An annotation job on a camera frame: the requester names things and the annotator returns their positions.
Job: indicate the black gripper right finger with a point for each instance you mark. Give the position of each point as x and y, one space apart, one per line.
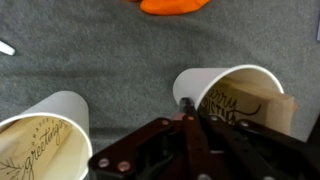
253 153

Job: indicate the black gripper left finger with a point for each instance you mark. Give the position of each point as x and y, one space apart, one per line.
191 140

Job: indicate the wooden block merry print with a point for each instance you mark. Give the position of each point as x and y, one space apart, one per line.
266 103

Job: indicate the white paper cup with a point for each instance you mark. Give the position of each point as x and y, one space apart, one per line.
196 80
63 103

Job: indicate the grey table cloth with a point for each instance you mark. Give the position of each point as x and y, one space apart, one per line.
100 60

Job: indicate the orange cloth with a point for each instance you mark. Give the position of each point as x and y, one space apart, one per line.
170 6

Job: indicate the wooden block greetings print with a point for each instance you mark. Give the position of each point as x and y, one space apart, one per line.
40 150

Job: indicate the white marker black cap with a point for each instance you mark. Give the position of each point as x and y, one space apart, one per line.
6 48

